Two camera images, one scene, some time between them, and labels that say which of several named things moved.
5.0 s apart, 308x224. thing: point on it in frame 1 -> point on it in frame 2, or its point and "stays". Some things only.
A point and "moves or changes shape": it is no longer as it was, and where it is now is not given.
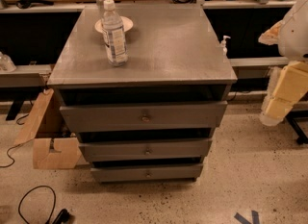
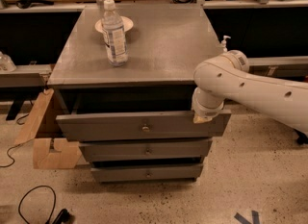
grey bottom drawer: (149, 173) stays
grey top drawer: (115, 117) moves or changes shape
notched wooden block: (65, 158) stays
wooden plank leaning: (33, 123) stays
